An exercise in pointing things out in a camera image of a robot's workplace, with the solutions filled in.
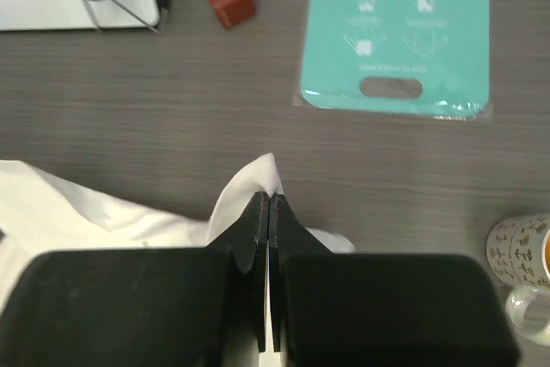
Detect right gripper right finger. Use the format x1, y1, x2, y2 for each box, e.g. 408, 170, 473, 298
269, 195, 520, 366

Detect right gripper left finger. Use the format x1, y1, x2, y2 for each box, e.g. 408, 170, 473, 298
1, 193, 269, 366

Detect white t shirt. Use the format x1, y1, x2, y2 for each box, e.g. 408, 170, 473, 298
0, 152, 358, 367

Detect white mug yellow inside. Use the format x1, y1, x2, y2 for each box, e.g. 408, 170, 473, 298
486, 213, 549, 346

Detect teal cutting board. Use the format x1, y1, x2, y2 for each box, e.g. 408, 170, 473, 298
293, 0, 492, 120

